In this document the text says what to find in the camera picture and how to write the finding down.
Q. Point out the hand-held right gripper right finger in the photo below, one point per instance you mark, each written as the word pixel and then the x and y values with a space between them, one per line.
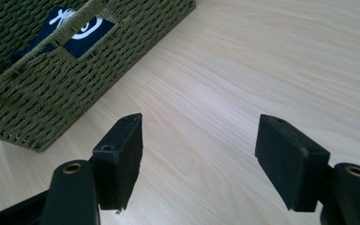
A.
pixel 293 168

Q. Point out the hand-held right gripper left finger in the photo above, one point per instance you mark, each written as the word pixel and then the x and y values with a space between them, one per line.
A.
pixel 118 168

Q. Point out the green woven basket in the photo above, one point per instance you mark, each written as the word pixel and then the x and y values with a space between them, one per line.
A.
pixel 59 93

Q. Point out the navy blue cap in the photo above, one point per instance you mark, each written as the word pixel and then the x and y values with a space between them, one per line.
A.
pixel 86 43

